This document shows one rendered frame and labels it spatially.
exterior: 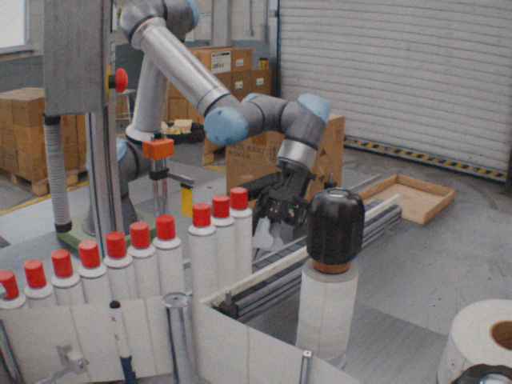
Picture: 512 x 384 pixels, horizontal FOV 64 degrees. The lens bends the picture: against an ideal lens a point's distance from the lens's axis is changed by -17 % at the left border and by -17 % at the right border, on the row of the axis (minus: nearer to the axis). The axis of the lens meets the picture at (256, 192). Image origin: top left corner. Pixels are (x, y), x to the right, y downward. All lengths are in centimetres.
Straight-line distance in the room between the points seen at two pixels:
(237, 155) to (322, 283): 80
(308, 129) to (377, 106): 438
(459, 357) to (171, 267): 50
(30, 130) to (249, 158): 306
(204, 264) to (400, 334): 39
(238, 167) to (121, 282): 74
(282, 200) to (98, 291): 42
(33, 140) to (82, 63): 357
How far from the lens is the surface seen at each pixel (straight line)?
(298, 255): 107
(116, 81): 70
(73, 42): 69
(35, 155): 428
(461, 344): 65
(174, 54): 102
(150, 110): 128
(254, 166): 138
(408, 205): 163
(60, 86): 70
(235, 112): 93
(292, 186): 97
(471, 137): 504
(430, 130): 515
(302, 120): 99
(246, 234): 94
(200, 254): 87
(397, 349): 85
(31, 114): 420
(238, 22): 644
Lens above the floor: 140
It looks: 20 degrees down
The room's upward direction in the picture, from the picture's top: 1 degrees clockwise
